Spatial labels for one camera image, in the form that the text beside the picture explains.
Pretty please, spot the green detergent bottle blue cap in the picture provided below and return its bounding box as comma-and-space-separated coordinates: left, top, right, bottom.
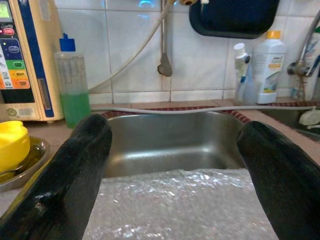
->
54, 32, 92, 130

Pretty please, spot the grey metal spout pipe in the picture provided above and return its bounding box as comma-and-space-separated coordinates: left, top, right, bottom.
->
156, 0, 173, 78

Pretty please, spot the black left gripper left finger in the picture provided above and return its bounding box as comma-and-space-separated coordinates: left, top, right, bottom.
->
0, 114, 113, 240

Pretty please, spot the small steel side sink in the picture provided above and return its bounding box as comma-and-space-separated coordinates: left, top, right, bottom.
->
259, 107, 320, 141

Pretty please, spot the beige hose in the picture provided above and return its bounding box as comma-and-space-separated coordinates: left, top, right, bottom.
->
87, 0, 176, 92

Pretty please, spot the yellow plastic cup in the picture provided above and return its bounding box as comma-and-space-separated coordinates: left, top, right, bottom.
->
0, 120, 31, 175

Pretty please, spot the small white tube bottle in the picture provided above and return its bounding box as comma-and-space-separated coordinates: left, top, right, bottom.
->
233, 42, 252, 85

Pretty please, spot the steel bowl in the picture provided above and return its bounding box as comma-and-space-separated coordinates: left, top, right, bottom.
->
0, 136, 51, 193

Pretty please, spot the clear bubble wrap sheet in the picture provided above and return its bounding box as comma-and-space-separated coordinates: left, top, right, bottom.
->
0, 167, 280, 240

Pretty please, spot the cream water ionizer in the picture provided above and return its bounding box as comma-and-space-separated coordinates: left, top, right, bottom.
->
0, 0, 65, 123

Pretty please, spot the steel sink basin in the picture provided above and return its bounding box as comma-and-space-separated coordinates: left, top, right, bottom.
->
99, 111, 247, 180

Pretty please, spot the white cleaner bottle yellow cap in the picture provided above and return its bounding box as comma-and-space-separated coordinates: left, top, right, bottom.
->
252, 30, 287, 105

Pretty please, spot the chrome faucet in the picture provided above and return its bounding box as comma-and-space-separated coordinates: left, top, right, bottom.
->
286, 14, 320, 78

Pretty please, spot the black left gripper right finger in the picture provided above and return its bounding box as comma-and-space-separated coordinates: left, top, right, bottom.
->
237, 121, 320, 240

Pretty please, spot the dark blue tray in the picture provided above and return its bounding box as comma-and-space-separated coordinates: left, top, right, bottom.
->
188, 0, 281, 40

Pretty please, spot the clear spray bottle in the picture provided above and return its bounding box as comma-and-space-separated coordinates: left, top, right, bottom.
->
236, 56, 258, 105

